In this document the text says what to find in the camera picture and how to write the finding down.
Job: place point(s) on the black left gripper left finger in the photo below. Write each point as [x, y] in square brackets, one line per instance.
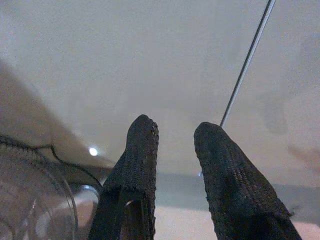
[140, 160]

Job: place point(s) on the clear glass cup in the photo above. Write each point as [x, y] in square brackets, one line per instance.
[37, 200]

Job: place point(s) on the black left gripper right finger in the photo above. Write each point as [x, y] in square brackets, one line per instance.
[230, 180]

